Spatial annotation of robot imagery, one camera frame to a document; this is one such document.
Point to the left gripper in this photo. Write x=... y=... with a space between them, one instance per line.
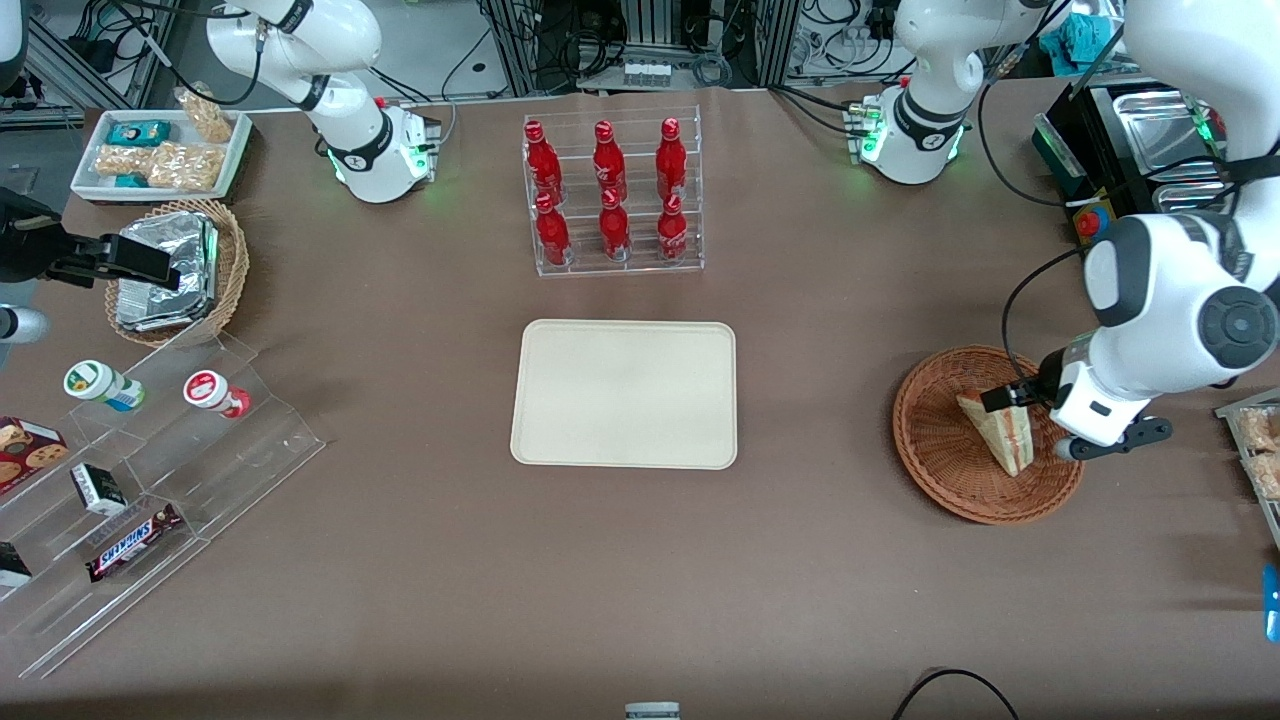
x=1047 y=379

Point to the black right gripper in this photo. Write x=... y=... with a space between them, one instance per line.
x=28 y=247

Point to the triangular sandwich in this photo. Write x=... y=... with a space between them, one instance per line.
x=1005 y=445

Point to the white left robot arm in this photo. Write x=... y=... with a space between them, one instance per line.
x=1170 y=290

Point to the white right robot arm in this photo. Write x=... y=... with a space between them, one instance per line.
x=350 y=130

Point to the round brown wicker basket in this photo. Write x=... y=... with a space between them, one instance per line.
x=940 y=450

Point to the light tan wicker basket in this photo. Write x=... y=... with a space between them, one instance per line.
x=232 y=270

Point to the white rectangular snack tray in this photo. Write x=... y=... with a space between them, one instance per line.
x=235 y=140

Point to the grey metal snack tray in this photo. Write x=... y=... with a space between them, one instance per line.
x=1240 y=400

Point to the beige rectangular tray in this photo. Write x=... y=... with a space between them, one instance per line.
x=580 y=400

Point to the silver foil wrapped package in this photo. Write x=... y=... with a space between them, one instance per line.
x=195 y=250

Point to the small teal snack pack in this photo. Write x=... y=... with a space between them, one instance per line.
x=130 y=181

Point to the clear bag of peanuts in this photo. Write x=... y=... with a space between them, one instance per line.
x=120 y=160
x=185 y=167
x=205 y=115

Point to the green capped yogurt bottle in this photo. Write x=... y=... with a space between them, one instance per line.
x=90 y=382

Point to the teal snack box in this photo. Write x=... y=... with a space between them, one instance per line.
x=140 y=133

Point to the red capped yogurt bottle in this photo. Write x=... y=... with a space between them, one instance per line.
x=207 y=388

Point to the red cookie box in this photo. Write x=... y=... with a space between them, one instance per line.
x=30 y=450

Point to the small black white carton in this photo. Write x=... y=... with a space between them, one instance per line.
x=97 y=488

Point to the clear acrylic stepped shelf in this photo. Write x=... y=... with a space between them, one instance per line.
x=250 y=440

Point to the clear bag of rice snack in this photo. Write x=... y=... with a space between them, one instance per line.
x=1262 y=428
x=1266 y=476

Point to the black food warmer case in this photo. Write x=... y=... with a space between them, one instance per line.
x=1100 y=150

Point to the steel warmer pan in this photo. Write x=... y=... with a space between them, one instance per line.
x=1160 y=120
x=1200 y=198

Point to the brown Snickers bar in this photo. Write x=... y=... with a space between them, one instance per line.
x=130 y=545

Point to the blue plastic object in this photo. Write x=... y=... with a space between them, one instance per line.
x=1273 y=605

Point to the teal cloth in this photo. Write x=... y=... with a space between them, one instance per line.
x=1085 y=40

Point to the red cola bottle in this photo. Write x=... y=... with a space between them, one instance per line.
x=614 y=232
x=672 y=235
x=543 y=165
x=553 y=235
x=609 y=165
x=671 y=165

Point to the clear acrylic bottle rack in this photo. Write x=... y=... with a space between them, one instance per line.
x=640 y=268

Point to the grey device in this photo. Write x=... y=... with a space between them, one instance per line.
x=652 y=712

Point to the grey power strip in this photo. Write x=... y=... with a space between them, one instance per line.
x=646 y=73

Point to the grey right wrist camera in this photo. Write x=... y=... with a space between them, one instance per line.
x=20 y=325

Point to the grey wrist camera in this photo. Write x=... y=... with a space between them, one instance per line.
x=1120 y=440
x=20 y=325

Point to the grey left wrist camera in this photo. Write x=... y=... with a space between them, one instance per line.
x=1120 y=440

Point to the aluminium frame rail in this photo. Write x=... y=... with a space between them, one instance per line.
x=90 y=60

